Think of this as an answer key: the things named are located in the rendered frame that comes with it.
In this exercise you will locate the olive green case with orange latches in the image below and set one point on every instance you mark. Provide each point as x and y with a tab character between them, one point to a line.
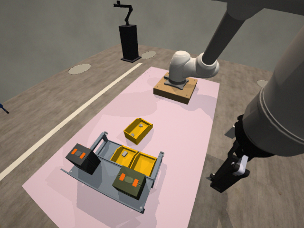
130	182

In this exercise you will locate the yellow bin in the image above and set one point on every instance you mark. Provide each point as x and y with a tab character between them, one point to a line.
144	163
128	159
139	132

